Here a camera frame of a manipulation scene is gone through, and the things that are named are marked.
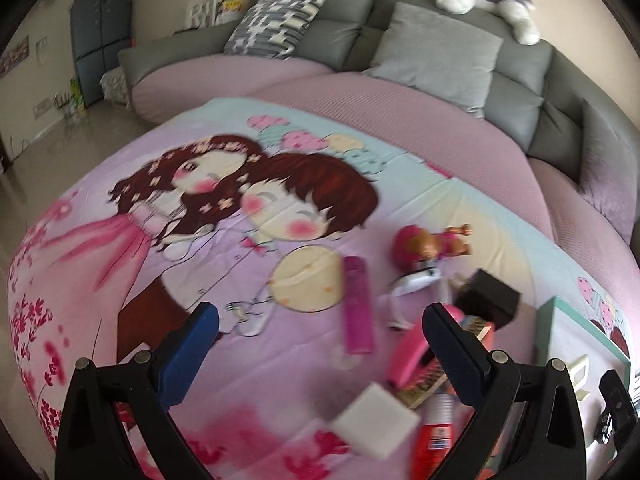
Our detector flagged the grey sofa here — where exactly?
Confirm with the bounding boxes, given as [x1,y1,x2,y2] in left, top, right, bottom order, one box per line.
[117,0,640,196]

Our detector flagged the wall picture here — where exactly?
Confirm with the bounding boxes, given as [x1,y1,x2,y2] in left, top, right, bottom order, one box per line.
[0,35,30,78]

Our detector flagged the cream toy car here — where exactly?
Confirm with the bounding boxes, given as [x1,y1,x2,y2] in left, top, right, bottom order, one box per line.
[547,355,591,401]

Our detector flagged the patterned pillow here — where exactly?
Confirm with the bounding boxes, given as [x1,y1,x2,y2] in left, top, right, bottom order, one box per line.
[223,0,328,60]

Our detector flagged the purple grey velvet pillow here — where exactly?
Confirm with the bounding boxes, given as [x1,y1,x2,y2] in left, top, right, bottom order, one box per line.
[577,97,640,233]

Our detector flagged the pink sofa cover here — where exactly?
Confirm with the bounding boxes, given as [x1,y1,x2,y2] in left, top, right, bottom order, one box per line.
[131,55,640,261]

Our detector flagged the white wrist watch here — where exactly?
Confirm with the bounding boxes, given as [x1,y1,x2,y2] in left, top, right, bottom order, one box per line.
[387,267,453,331]

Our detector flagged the teal tray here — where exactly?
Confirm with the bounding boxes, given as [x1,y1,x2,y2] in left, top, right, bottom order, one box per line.
[535,296,632,441]

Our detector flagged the blue cabinet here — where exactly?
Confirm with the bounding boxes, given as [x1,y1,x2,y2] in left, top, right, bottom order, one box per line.
[70,0,135,109]

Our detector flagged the brown toy dog figure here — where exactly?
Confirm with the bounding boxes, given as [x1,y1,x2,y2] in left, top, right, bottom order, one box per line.
[392,224,475,266]

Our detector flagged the black charger adapter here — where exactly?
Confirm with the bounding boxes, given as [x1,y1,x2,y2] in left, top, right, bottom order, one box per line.
[452,268,522,328]

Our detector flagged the printed blanket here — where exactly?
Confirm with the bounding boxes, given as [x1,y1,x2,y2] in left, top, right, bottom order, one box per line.
[7,97,632,480]

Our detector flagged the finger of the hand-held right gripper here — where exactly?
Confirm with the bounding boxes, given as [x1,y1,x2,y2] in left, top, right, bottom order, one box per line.
[592,369,632,445]

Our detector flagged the gold patterned lighter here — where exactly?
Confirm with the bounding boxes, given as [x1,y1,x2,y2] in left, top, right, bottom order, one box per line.
[397,317,496,408]

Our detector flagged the white foam block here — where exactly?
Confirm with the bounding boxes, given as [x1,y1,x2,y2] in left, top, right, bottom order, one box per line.
[330,381,421,458]

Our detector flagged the green boxes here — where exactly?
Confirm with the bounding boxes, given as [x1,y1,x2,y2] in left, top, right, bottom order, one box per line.
[52,77,86,116]

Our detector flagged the pink curved case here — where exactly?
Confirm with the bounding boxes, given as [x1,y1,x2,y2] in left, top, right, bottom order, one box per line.
[385,305,468,391]

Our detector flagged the yellow magazine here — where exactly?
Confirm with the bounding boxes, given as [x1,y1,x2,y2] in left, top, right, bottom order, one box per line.
[216,0,245,25]

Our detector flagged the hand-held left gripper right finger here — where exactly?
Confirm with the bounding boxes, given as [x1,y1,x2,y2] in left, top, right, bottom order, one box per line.
[421,302,587,480]

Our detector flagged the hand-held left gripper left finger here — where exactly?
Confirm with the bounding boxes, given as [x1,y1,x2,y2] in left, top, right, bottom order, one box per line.
[54,301,221,480]

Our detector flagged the pink lighter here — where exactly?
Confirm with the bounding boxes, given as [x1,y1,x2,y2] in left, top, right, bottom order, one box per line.
[342,256,376,353]

